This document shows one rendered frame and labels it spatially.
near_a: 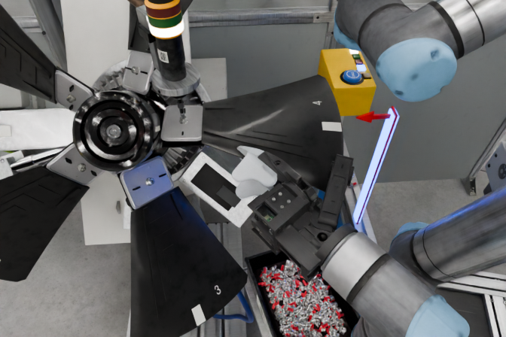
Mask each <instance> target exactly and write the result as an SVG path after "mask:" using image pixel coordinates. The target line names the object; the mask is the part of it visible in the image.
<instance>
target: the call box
mask: <svg viewBox="0 0 506 337"><path fill-rule="evenodd" d="M358 53H359V54H360V57H361V59H362V61H363V65H364V66H365V68H366V71H358V72H360V73H361V80H360V81H359V82H357V83H350V82H348V81H346V80H344V78H343V75H344V72H345V71H348V70H358V69H357V65H356V64H355V60H354V59H353V58H352V54H351V53H350V50H349V49H328V50H321V54H320V60H319V69H318V74H319V75H321V76H322V77H325V78H326V80H327V81H328V83H329V85H330V87H331V89H332V92H333V94H334V97H335V99H336V102H337V106H338V109H339V112H340V116H355V115H362V114H366V113H369V111H370V106H371V103H372V101H373V96H374V93H375V90H376V84H375V82H374V80H373V78H372V76H371V74H370V76H371V79H364V78H363V76H362V73H370V71H369V69H368V67H367V64H366V62H365V61H364V58H363V56H362V54H361V51H359V52H358Z"/></svg>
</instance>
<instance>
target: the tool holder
mask: <svg viewBox="0 0 506 337"><path fill-rule="evenodd" d="M136 12H137V16H138V19H139V22H140V23H141V25H138V28H139V34H140V35H141V36H142V37H143V38H144V39H145V40H146V41H147V42H148V44H149V47H150V51H151V58H152V61H153V65H154V67H155V68H156V69H155V70H154V72H153V73H152V75H151V82H152V83H151V82H150V85H153V88H154V89H155V90H156V91H157V92H158V93H159V94H162V95H165V96H183V95H186V94H188V93H191V92H192V91H194V90H195V89H196V88H197V87H198V86H199V85H200V71H199V69H198V68H197V67H196V66H195V65H192V64H190V63H188V62H185V67H186V72H187V76H186V77H185V78H184V79H183V80H180V81H176V82H172V81H168V80H166V78H165V77H164V73H163V66H162V65H161V63H160V58H159V55H158V51H157V43H156V39H155V37H154V36H153V35H152V34H151V30H150V27H149V23H148V17H147V12H146V10H145V6H144V5H142V6H140V7H137V8H136Z"/></svg>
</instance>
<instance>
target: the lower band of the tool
mask: <svg viewBox="0 0 506 337"><path fill-rule="evenodd" d="M179 2H180V0H174V1H172V2H170V3H167V4H162V5H156V4H152V3H150V2H149V1H148V0H145V5H146V6H147V7H149V8H153V9H167V8H171V7H174V6H176V5H177V4H178V3H179ZM180 13H181V11H180V12H179V13H178V14H176V15H175V16H177V15H179V14H180ZM148 16H149V15H148ZM175 16H173V17H175ZM149 17H151V16H149ZM173 17H168V18H154V17H151V18H154V19H159V20H165V19H169V18H173ZM179 24H180V23H179ZM179 24H178V25H179ZM150 25H151V24H150ZM178 25H176V26H178ZM176 26H173V27H176ZM152 27H154V26H152ZM173 27H169V28H157V27H154V28H157V29H170V28H173ZM183 31H184V30H183ZM183 31H182V32H183ZM182 32H181V33H182ZM181 33H179V34H178V35H175V36H172V37H167V38H163V37H158V36H156V35H153V34H152V35H153V36H154V37H156V38H159V39H172V38H176V37H178V36H179V35H180V34H181Z"/></svg>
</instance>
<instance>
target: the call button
mask: <svg viewBox="0 0 506 337"><path fill-rule="evenodd" d="M343 78H344V80H346V81H348V82H350V83H357V82H359V81H360V80H361V73H360V72H358V70H348V71H345V72H344V75H343Z"/></svg>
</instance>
